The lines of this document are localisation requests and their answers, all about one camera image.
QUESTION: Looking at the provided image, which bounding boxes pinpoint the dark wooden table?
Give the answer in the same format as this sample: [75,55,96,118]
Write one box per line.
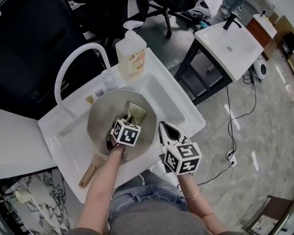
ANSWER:
[242,194,294,235]

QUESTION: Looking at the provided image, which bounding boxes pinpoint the small black chair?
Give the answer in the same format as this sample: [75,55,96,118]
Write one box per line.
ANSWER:
[275,32,294,58]

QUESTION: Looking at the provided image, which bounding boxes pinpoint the person's left forearm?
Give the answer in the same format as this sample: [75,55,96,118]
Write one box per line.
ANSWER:
[74,144,125,235]

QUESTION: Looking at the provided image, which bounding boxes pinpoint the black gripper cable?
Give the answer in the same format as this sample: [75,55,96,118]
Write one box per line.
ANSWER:
[193,164,233,186]

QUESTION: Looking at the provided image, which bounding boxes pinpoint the green scouring sponge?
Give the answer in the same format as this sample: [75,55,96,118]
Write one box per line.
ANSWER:
[125,101,148,126]

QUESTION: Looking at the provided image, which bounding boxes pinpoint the white round heater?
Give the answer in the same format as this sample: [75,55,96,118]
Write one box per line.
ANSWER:
[252,56,268,82]

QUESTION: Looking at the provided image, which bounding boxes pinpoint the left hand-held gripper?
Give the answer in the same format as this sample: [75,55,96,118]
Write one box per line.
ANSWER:
[105,114,142,153]

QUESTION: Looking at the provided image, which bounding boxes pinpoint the person's right forearm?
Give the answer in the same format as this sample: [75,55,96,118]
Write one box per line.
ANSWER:
[177,172,221,232]

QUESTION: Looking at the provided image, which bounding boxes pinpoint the person's blue jeans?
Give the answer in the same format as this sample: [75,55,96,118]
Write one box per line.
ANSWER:
[107,170,189,226]

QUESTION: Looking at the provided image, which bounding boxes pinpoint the marble counter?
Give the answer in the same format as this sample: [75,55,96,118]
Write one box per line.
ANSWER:
[3,175,73,235]

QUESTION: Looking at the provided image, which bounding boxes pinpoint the black faucet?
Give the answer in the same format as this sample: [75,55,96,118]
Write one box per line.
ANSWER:
[222,11,243,31]

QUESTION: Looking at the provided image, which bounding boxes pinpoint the black cabinet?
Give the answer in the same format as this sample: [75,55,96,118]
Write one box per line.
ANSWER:
[0,0,108,119]

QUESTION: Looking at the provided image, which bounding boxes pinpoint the orange dish soap pump bottle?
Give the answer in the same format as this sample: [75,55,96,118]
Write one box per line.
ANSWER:
[115,20,147,81]

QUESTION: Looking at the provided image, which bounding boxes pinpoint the white square sink basin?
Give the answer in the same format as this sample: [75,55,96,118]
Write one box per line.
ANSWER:
[194,21,265,82]

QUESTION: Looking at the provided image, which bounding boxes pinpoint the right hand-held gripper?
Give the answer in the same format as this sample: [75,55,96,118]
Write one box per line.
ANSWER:
[158,120,203,176]

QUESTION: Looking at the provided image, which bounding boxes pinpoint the white ceramic sink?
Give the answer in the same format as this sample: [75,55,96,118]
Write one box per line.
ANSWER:
[37,47,206,205]

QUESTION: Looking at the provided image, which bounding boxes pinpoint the thin gold bracelet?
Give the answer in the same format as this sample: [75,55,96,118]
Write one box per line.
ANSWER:
[185,189,201,200]

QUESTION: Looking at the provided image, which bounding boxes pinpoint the long black cable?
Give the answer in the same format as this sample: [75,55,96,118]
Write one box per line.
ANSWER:
[225,69,257,154]

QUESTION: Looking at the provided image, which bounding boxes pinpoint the paper cup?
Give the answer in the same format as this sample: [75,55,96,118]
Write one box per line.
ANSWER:
[14,187,31,204]

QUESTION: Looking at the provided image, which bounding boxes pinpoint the person's grey shirt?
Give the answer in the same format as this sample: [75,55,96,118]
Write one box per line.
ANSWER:
[107,204,245,235]

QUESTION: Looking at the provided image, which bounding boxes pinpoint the wooden cabinet with white basin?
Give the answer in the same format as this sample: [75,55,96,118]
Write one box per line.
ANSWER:
[245,13,278,58]

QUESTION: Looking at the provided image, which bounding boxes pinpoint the beige frying pan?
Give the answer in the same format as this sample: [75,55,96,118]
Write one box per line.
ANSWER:
[78,88,157,188]

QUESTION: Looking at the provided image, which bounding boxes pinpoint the white power strip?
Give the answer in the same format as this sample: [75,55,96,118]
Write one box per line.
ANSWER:
[225,149,238,167]

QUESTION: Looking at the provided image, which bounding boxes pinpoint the white gooseneck faucet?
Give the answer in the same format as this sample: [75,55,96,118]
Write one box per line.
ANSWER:
[54,42,117,119]

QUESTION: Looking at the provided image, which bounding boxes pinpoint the white curved counter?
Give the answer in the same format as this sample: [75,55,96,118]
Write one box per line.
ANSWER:
[0,105,58,181]

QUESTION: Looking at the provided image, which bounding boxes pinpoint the black grey backpack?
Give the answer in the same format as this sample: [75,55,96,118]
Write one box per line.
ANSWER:
[183,0,211,19]

